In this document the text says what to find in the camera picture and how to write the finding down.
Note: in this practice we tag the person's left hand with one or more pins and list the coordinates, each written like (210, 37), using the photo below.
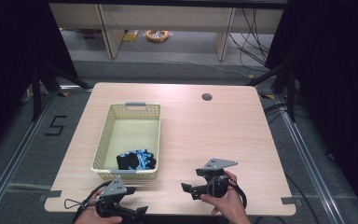
(90, 217)

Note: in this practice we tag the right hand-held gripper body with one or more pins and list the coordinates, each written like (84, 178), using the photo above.
(216, 182)

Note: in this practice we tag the metal floor rail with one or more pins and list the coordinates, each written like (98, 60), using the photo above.
(310, 161)
(18, 152)

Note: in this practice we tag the pale wooden desk frame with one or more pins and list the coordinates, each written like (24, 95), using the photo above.
(167, 18)

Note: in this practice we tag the yellow packet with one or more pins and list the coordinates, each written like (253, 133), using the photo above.
(131, 36)

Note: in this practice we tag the cream perforated plastic basket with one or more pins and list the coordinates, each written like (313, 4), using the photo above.
(127, 137)

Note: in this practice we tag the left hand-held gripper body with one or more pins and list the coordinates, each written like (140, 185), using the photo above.
(113, 199)

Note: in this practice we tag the black curtain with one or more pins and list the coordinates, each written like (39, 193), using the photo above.
(15, 62)
(335, 77)

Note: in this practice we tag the yellow and black floor tape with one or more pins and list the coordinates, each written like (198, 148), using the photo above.
(268, 96)
(63, 94)

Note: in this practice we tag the person's right hand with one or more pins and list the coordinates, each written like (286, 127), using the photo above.
(230, 205)

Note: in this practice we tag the black and blue glove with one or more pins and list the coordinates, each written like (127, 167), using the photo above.
(135, 160)

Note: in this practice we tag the grey tape strip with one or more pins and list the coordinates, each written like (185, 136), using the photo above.
(54, 194)
(288, 200)

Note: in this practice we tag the black metal stand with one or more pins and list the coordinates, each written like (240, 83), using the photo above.
(43, 90)
(287, 90)

